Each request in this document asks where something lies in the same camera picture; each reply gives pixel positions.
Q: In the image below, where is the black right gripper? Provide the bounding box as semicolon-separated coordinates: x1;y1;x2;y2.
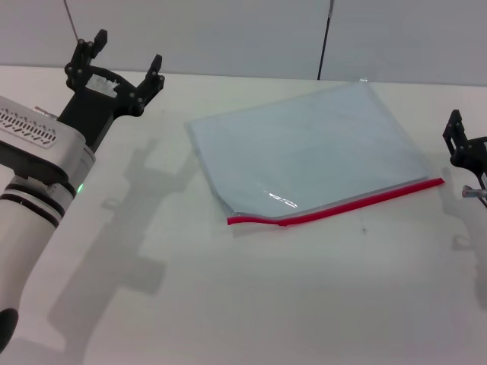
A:
441;109;487;180

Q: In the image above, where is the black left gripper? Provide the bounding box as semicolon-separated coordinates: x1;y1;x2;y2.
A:
56;29;166;152

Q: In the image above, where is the clear red-zipper document bag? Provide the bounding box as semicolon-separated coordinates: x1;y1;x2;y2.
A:
185;78;446;230

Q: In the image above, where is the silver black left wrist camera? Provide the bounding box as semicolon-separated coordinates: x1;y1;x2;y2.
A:
0;94;87;180

